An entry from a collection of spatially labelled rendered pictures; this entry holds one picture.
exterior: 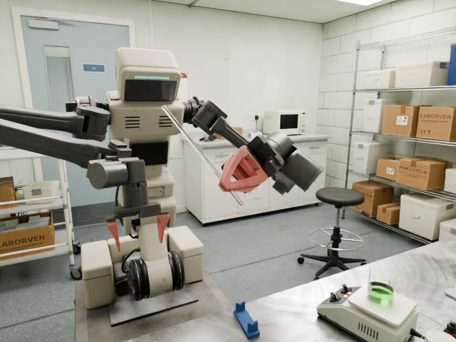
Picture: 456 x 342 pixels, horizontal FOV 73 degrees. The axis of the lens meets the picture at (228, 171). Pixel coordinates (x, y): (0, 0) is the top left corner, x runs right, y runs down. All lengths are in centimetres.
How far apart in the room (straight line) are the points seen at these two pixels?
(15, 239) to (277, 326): 211
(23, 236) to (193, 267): 138
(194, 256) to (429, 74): 240
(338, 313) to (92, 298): 112
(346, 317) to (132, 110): 92
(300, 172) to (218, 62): 324
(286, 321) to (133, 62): 91
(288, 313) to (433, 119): 248
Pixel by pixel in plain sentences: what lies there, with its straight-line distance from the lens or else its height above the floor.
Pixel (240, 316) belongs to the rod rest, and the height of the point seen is 76.
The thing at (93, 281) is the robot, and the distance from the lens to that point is 159.
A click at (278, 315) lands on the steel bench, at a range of 91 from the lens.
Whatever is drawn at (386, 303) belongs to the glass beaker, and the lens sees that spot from 86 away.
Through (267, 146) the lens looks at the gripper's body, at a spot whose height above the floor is 123.
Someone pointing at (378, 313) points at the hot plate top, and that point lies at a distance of 84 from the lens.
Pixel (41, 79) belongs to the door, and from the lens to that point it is 340.
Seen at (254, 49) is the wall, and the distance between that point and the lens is 399.
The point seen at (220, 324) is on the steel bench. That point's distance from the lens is 88.
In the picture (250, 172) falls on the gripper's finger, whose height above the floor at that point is 119.
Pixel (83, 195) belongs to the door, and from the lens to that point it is 352.
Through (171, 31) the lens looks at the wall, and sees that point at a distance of 361.
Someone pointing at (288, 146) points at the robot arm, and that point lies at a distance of 60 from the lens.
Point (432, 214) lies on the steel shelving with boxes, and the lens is 316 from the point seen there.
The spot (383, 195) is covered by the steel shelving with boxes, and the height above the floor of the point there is 35.
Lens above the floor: 131
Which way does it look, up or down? 13 degrees down
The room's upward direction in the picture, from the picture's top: straight up
